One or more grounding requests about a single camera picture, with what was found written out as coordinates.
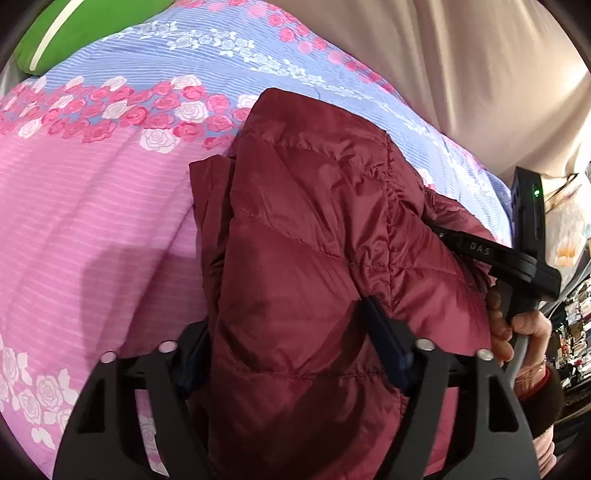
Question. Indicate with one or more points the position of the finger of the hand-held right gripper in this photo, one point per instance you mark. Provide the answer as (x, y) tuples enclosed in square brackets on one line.
[(475, 247)]

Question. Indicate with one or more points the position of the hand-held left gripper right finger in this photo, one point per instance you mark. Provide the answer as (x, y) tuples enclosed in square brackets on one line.
[(388, 341)]

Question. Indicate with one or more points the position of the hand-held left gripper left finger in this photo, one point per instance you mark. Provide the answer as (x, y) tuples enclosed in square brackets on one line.
[(194, 364)]

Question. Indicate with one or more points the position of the maroon quilted down jacket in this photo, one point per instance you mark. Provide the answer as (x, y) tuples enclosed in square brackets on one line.
[(300, 254)]

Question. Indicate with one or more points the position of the person's right forearm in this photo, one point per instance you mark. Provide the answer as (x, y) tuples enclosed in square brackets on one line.
[(545, 410)]

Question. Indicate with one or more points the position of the person's right hand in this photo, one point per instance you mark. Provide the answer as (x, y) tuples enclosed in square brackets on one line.
[(535, 337)]

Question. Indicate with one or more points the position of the white floral quilt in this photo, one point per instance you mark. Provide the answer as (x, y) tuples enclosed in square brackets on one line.
[(570, 230)]

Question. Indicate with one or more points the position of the cluttered shelf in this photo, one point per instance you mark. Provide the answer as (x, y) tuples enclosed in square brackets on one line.
[(575, 337)]

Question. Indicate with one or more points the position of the beige curtain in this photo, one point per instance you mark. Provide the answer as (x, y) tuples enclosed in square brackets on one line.
[(461, 69)]

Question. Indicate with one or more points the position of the pink rose print bed sheet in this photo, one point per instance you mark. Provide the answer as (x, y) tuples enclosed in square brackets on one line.
[(92, 207)]

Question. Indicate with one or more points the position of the green plush pillow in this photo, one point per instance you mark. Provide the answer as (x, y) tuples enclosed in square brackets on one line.
[(92, 32)]

